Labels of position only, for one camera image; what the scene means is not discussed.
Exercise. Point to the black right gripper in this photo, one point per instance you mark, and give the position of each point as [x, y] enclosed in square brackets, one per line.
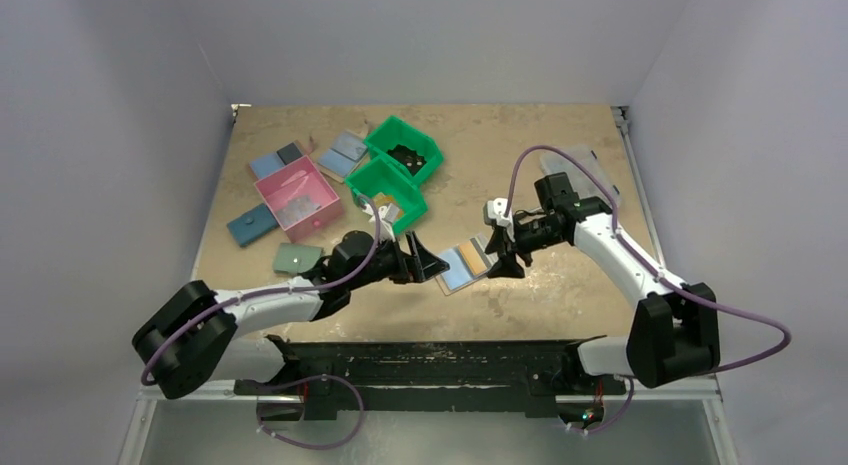
[506, 239]

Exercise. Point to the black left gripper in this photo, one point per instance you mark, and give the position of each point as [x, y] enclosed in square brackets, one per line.
[428, 265]

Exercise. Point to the beige leather card holder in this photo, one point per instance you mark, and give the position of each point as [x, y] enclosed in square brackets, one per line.
[457, 276]

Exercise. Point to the yellow card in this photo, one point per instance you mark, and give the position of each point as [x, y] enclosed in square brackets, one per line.
[386, 204]
[473, 256]

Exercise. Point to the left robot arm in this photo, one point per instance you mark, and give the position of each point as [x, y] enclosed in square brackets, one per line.
[185, 340]

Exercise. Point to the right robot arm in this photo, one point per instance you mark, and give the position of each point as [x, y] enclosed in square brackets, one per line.
[673, 334]

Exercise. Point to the yellow card in bin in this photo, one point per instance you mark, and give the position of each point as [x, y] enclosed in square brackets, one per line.
[386, 204]

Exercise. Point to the green bin with yellow card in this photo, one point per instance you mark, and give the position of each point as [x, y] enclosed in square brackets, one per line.
[380, 176]

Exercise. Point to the light blue open card holder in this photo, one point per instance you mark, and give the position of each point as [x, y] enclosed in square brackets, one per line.
[343, 157]

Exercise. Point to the green closed card holder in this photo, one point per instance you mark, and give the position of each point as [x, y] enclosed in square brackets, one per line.
[294, 258]

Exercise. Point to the dark blue closed card holder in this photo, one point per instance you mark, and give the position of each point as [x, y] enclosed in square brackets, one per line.
[252, 225]

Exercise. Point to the blue grey open card holder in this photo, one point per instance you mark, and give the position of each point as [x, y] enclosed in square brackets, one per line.
[272, 162]

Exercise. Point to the black parts in bin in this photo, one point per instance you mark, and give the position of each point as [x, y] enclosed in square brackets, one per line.
[408, 159]

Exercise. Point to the green bin with black parts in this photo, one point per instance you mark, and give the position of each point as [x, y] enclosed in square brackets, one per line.
[393, 131]

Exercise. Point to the clear plastic screw organizer box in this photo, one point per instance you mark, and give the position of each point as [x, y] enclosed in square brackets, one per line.
[552, 163]

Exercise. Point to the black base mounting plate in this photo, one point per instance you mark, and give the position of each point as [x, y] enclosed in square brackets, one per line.
[511, 376]

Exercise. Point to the pink box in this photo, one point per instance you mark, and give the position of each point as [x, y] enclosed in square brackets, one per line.
[300, 199]

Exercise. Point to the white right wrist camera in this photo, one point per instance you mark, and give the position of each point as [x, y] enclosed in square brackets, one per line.
[497, 213]

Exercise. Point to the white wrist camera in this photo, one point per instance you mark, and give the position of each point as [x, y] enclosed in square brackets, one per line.
[497, 213]
[383, 217]

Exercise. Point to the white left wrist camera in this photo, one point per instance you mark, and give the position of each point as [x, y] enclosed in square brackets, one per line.
[383, 217]

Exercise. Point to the aluminium frame rail right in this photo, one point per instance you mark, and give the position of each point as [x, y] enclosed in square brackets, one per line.
[622, 122]

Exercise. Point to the aluminium frame rail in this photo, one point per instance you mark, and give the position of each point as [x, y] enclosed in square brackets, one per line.
[622, 122]
[682, 423]

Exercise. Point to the aluminium front frame rail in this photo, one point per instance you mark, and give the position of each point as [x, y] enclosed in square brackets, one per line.
[682, 423]

